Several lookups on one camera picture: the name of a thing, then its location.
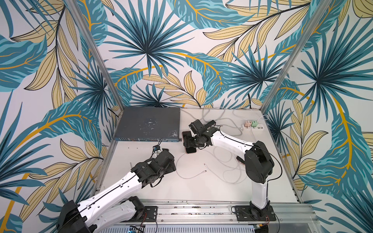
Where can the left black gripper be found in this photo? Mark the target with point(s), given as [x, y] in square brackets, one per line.
[171, 167]

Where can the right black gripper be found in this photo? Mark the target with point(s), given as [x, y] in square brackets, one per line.
[191, 140]

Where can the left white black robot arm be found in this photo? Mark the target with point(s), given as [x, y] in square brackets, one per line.
[116, 203]

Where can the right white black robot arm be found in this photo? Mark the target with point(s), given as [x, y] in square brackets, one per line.
[255, 156]

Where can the pink plug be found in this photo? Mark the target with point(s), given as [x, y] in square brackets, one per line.
[247, 124]

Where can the white power strip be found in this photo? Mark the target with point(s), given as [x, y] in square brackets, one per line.
[258, 128]

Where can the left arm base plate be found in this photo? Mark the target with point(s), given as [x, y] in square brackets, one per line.
[147, 214]

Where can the grey network switch box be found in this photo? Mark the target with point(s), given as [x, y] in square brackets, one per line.
[149, 124]

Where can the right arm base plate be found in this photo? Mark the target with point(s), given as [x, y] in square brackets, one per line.
[251, 213]

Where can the aluminium front rail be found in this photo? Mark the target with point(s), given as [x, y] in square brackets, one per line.
[182, 216]

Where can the left aluminium frame post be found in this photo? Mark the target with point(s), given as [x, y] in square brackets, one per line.
[86, 33]

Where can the aluminium frame post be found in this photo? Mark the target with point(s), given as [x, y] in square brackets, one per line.
[314, 20]
[86, 33]

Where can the right aluminium frame post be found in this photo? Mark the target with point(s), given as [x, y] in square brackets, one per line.
[314, 20]

